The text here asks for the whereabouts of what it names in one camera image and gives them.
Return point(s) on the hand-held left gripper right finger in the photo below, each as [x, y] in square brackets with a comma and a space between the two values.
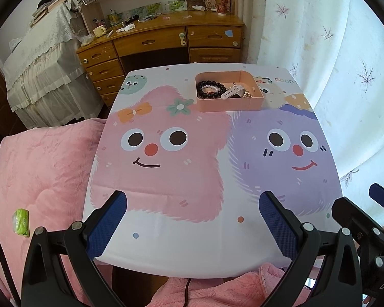
[275, 227]

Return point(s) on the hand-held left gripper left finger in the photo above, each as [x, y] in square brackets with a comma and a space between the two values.
[107, 227]

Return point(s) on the pink plastic tray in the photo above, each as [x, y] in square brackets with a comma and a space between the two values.
[224, 105]

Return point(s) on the white wrist watch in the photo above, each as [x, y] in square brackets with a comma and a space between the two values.
[228, 94]

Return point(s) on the pink fluffy cloth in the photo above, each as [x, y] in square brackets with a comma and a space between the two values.
[230, 291]

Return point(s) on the green packet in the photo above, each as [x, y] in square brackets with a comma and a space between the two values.
[20, 222]

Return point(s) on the white floral curtain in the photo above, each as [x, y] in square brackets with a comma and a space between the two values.
[307, 54]

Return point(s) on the white lace cover cloth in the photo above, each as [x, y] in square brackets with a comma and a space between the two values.
[44, 64]

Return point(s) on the clear plastic bag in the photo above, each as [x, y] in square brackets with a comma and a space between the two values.
[87, 40]

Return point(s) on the wooden desk with drawers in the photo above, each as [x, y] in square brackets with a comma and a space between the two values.
[153, 41]

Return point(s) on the crumpled white tissue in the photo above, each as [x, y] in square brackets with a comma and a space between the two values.
[125, 27]

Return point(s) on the green glass jar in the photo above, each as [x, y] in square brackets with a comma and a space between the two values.
[114, 18]

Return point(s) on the black cylinder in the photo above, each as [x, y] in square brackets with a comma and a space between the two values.
[131, 18]

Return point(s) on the stack of books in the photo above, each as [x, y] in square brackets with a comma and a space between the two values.
[51, 9]

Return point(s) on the row of grape pictures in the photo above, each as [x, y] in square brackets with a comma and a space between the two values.
[161, 6]

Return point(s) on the red paper cup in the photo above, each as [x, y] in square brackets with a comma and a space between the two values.
[222, 4]

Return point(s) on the white tube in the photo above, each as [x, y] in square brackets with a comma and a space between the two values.
[198, 7]

